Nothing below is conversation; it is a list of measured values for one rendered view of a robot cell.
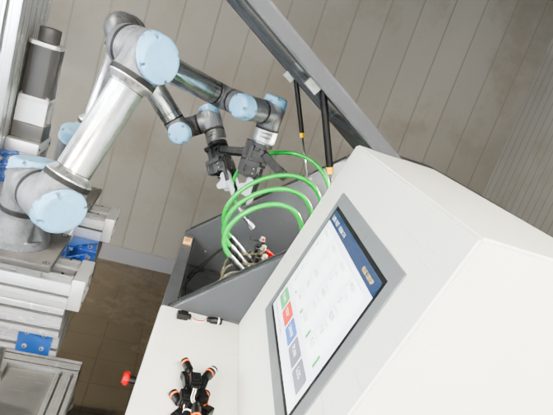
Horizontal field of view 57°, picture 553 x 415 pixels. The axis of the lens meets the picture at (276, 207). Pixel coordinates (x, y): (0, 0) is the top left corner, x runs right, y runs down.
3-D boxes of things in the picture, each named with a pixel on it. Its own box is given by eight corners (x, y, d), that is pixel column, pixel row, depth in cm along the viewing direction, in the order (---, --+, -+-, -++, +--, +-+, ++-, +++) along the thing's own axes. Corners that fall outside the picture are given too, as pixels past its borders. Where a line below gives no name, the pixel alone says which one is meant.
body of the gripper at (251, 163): (236, 170, 169) (247, 136, 166) (261, 178, 170) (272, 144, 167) (236, 175, 162) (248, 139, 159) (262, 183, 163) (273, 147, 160)
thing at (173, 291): (174, 268, 205) (184, 233, 201) (184, 272, 206) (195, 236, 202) (146, 354, 146) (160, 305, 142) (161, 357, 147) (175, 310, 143)
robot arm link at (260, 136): (276, 132, 166) (278, 135, 158) (272, 145, 167) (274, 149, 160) (255, 124, 165) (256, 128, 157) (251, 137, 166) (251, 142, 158)
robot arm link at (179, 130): (117, 0, 159) (199, 136, 171) (126, 4, 170) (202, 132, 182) (86, 19, 160) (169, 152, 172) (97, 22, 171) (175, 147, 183)
